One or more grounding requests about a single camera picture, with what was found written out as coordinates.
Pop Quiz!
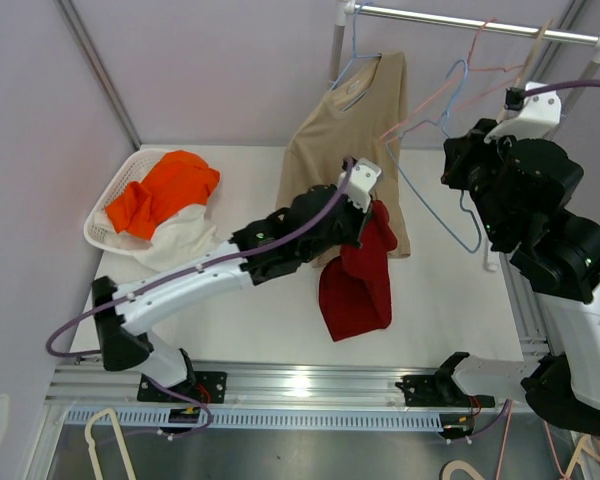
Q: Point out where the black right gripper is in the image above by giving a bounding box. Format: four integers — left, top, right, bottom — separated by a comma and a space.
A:
437, 117, 523, 244

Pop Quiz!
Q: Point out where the dark red t-shirt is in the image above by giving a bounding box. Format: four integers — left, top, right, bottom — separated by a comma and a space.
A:
318, 200, 398, 342

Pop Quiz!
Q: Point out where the pink wire hanger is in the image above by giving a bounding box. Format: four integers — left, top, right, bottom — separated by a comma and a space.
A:
379, 17, 524, 141

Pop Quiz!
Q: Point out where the beige plastic hanger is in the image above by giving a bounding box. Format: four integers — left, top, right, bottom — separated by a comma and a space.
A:
494, 16, 554, 124

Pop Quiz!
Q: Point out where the white t-shirt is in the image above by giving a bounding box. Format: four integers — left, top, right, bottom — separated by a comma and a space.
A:
84, 204, 220, 272

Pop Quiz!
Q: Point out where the orange t-shirt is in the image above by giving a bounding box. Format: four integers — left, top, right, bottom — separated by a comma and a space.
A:
105, 150, 221, 241

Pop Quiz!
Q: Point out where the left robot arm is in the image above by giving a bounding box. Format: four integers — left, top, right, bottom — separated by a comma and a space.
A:
91, 185, 372, 401

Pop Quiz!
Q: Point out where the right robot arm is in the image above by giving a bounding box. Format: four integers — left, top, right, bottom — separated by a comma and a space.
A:
435, 119, 600, 437

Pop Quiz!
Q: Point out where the beige t-shirt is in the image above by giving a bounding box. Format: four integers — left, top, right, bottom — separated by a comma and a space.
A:
276, 52, 411, 258

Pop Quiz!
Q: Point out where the beige hanger bottom right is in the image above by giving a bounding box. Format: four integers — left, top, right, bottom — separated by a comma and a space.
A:
439, 432, 600, 480

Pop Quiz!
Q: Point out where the pink hanger on floor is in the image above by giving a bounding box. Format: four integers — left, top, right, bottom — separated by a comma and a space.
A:
493, 400, 569, 479

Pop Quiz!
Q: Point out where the beige hanger on floor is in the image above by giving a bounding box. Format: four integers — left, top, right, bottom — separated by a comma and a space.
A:
83, 407, 137, 480

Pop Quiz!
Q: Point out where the silver clothes rack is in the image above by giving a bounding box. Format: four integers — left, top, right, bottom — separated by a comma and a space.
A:
342, 1, 600, 141

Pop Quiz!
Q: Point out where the white plastic laundry basket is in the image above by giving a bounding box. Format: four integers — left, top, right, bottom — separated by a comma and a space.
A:
83, 147, 171, 256

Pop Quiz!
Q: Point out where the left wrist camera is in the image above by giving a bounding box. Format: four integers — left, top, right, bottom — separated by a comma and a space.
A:
337, 157, 382, 213

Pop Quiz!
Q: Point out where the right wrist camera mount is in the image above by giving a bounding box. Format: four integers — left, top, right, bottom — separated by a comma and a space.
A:
484, 82, 562, 144

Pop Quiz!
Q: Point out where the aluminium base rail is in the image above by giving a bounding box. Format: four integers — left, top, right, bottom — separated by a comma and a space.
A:
44, 358, 589, 414

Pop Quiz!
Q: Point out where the white slotted cable duct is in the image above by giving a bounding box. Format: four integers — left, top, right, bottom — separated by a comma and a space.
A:
67, 408, 446, 431

